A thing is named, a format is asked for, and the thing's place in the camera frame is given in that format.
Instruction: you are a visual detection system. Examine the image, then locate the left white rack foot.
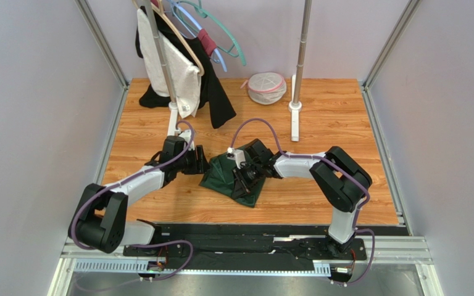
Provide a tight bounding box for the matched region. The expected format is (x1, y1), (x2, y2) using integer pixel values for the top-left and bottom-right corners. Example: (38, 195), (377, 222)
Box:
(167, 101), (178, 136)

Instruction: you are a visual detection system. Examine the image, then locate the blue plastic hanger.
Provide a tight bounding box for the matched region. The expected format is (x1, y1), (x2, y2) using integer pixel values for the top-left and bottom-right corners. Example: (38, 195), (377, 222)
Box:
(168, 1), (228, 72)

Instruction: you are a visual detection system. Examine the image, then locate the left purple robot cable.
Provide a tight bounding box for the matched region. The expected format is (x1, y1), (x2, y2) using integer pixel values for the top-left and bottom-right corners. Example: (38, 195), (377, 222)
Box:
(68, 120), (196, 284)

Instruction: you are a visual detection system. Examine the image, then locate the white mesh laundry bag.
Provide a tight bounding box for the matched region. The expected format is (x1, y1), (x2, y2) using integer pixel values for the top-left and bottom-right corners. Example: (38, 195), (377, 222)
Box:
(240, 72), (287, 105)

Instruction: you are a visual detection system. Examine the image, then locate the teal plastic hanger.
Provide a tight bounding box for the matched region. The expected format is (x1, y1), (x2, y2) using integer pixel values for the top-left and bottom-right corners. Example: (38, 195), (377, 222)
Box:
(178, 1), (247, 66)

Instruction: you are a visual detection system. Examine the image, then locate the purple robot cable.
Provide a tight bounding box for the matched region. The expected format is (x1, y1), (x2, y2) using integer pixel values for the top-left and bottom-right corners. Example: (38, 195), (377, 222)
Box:
(68, 120), (196, 284)
(229, 118), (375, 287)

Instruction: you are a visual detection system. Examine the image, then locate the dark red hanging cloth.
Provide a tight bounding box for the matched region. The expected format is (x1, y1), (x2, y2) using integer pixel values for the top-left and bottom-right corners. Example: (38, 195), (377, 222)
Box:
(197, 28), (217, 57)

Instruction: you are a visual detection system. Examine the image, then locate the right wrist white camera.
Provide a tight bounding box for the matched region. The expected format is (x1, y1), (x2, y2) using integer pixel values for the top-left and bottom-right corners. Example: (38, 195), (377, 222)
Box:
(226, 147), (246, 168)

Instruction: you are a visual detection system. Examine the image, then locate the white rack foot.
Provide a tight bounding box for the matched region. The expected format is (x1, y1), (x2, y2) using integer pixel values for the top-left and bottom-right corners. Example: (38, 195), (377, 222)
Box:
(288, 74), (302, 142)
(167, 101), (178, 136)

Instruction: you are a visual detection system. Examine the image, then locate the dark green cloth napkin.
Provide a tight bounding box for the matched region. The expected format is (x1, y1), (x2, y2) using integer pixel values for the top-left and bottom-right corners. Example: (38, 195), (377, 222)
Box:
(199, 152), (266, 208)

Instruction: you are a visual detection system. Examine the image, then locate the white hanging towel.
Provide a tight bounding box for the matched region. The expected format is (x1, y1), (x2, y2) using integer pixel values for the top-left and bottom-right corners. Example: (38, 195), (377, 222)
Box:
(136, 7), (201, 118)

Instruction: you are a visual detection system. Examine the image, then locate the black hanging garment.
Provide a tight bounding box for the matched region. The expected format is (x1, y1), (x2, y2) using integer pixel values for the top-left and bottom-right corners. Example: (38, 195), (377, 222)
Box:
(135, 6), (236, 129)

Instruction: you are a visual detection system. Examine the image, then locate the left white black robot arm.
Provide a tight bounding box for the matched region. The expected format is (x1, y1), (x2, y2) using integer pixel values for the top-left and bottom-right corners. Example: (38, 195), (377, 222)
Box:
(68, 129), (209, 253)

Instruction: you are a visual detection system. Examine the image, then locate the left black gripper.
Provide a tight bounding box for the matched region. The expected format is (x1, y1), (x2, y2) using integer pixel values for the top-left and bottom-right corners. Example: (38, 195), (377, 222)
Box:
(174, 145), (210, 175)

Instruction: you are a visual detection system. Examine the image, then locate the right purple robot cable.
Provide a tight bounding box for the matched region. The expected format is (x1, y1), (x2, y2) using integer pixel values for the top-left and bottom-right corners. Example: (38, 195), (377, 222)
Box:
(229, 118), (375, 287)

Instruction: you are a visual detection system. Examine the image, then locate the right white rack foot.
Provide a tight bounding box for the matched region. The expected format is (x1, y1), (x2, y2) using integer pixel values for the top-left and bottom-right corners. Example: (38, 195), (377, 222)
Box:
(288, 74), (302, 142)

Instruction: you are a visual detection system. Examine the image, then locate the left metal rack pole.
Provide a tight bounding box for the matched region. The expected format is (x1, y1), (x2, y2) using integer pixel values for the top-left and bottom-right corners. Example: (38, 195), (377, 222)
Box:
(143, 0), (177, 109)

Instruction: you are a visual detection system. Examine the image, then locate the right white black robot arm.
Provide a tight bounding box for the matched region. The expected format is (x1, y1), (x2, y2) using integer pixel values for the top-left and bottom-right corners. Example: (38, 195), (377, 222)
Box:
(226, 139), (372, 246)

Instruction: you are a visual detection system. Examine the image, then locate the metal rack pole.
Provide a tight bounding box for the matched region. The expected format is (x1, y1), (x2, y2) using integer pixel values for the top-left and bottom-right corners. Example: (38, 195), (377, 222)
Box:
(292, 0), (312, 105)
(143, 0), (177, 109)

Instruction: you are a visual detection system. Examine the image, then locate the aluminium frame rail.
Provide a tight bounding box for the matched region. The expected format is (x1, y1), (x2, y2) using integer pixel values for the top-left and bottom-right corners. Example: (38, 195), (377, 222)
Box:
(48, 224), (443, 295)

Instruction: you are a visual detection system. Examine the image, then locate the right metal rack pole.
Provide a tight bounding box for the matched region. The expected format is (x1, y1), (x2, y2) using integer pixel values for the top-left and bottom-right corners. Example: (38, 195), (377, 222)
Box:
(292, 0), (312, 105)

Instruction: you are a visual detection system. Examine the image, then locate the wooden clothes hanger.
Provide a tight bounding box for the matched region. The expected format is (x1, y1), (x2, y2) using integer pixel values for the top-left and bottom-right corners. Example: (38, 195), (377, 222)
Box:
(142, 0), (205, 76)

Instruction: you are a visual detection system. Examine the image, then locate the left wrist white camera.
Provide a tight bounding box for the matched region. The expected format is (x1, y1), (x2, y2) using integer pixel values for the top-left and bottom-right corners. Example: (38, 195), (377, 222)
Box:
(174, 128), (196, 151)

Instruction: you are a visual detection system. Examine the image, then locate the wrist white camera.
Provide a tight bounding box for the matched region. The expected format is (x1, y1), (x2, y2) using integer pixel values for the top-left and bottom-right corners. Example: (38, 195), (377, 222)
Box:
(174, 128), (196, 151)
(226, 147), (246, 168)

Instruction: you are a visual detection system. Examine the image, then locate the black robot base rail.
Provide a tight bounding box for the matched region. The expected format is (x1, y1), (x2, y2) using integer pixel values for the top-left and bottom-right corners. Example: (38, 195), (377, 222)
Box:
(119, 223), (372, 272)

